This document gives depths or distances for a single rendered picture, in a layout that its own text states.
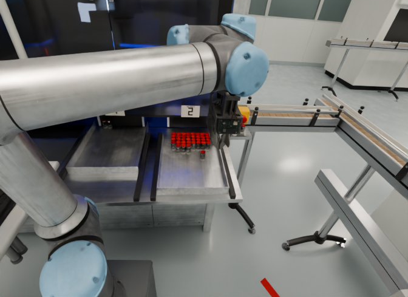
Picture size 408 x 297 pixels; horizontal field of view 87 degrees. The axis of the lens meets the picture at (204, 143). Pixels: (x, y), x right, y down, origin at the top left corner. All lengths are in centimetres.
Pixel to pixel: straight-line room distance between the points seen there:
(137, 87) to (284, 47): 596
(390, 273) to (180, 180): 106
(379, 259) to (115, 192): 126
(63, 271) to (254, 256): 136
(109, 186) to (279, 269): 128
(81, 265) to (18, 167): 23
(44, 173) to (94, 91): 28
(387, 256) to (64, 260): 130
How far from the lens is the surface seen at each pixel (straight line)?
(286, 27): 608
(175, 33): 44
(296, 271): 179
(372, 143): 134
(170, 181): 84
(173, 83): 29
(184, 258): 165
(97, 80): 27
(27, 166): 49
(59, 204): 56
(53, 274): 57
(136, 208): 150
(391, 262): 141
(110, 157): 99
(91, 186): 89
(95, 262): 55
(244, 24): 50
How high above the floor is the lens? 149
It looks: 36 degrees down
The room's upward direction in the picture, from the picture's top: 6 degrees clockwise
